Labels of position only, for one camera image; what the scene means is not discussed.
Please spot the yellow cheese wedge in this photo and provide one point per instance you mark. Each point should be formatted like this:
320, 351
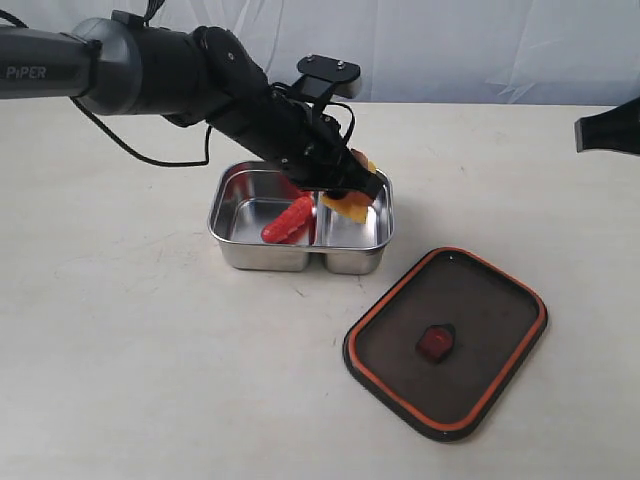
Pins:
352, 207

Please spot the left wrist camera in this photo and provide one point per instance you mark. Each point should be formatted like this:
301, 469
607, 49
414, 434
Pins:
321, 78

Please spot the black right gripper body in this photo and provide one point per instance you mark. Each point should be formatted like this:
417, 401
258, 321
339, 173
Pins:
615, 130

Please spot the stainless steel lunchbox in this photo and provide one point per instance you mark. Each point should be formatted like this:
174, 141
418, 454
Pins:
251, 194

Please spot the white backdrop cloth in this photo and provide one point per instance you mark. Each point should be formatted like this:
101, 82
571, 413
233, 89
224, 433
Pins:
499, 51

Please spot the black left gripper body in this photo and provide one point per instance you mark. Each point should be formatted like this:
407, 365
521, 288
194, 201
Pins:
312, 134

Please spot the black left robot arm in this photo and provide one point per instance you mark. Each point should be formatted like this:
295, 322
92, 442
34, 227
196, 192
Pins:
122, 66

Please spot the dark transparent lunchbox lid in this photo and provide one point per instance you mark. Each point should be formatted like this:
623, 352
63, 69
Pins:
440, 346

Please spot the red sausage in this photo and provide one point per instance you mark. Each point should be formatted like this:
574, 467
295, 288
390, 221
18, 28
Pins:
293, 218

